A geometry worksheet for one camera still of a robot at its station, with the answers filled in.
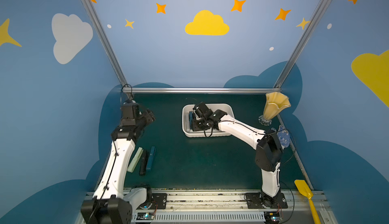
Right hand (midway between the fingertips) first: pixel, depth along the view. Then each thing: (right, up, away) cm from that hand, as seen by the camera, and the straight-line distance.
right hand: (195, 124), depth 88 cm
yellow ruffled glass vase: (+48, +12, 0) cm, 49 cm away
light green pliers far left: (-36, -24, -5) cm, 43 cm away
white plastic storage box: (+24, +10, +19) cm, 32 cm away
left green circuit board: (-24, -42, -18) cm, 51 cm away
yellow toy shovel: (+56, -33, -11) cm, 66 cm away
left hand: (-23, +7, -11) cm, 26 cm away
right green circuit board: (+37, -43, -17) cm, 59 cm away
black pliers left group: (-29, -24, -6) cm, 39 cm away
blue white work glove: (+58, -9, +9) cm, 59 cm away
